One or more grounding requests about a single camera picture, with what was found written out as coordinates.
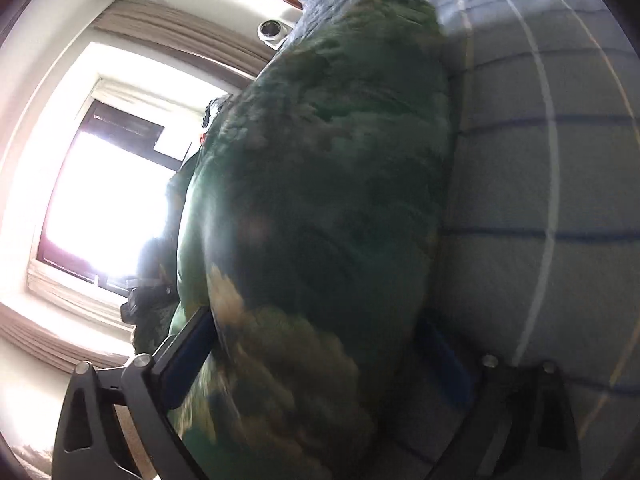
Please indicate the blue checked duvet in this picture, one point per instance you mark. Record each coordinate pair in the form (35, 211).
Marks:
(540, 249)

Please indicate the green patterned silk jacket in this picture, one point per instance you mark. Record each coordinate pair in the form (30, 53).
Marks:
(306, 223)

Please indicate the clothes pile on cabinet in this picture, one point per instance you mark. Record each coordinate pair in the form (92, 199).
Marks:
(212, 110)

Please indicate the white round fan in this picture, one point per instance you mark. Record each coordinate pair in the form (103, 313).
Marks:
(273, 33)

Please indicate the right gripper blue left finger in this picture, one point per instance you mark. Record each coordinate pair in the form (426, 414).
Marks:
(90, 443)

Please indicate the beige curtain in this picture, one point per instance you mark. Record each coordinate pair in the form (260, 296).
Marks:
(208, 47)

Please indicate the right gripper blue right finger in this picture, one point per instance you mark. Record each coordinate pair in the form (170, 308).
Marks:
(518, 422)

